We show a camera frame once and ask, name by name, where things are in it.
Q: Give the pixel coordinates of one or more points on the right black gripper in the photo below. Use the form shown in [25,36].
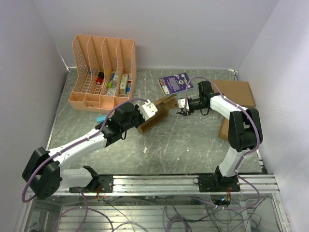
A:
[187,113]

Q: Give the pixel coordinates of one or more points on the brown cardboard box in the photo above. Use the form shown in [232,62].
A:
[164,105]

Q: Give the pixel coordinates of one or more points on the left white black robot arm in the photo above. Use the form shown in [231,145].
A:
[47,170]

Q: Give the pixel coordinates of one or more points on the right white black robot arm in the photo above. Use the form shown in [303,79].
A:
[244,131]

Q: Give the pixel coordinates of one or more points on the small folded cardboard box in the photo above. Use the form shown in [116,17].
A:
[223,131]

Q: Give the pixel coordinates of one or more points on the large folded cardboard box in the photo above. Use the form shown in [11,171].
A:
[237,91]

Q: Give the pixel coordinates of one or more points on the purple book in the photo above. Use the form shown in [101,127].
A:
[173,84]

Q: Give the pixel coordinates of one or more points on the white green carton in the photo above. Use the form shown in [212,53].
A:
[123,84]

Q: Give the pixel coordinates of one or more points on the blue block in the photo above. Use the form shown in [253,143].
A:
[100,119]

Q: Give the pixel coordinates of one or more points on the pink plastic file organizer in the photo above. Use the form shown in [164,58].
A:
[114,57]

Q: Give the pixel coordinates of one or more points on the red black bottle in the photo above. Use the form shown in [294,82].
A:
[100,78]

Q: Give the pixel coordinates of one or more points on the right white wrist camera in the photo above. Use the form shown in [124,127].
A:
[183,104]

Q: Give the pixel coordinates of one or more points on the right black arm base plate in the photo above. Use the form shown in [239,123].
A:
[216,183]

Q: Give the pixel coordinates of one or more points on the aluminium rail frame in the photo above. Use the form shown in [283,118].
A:
[182,184]

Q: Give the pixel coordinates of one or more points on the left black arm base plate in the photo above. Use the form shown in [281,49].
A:
[103,184]

